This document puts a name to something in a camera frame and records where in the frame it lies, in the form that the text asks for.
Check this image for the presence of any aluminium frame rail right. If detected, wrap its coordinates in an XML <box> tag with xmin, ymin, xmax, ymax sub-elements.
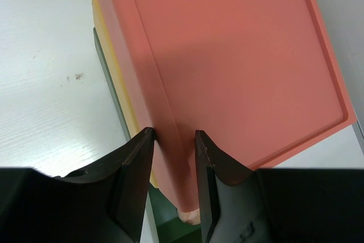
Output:
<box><xmin>352</xmin><ymin>120</ymin><xmax>363</xmax><ymax>138</ymax></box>

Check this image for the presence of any coral three-tier drawer organizer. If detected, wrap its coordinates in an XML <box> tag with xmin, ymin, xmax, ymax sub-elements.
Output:
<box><xmin>97</xmin><ymin>0</ymin><xmax>356</xmax><ymax>212</ymax></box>

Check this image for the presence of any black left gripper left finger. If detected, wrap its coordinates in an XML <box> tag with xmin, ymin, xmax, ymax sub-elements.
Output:
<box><xmin>1</xmin><ymin>127</ymin><xmax>155</xmax><ymax>242</ymax></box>

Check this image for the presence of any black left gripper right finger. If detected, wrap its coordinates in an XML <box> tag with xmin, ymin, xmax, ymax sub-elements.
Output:
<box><xmin>195</xmin><ymin>130</ymin><xmax>363</xmax><ymax>242</ymax></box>

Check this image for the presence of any dark green bottom drawer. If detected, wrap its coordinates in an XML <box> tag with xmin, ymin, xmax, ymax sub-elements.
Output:
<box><xmin>146</xmin><ymin>185</ymin><xmax>202</xmax><ymax>242</ymax></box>

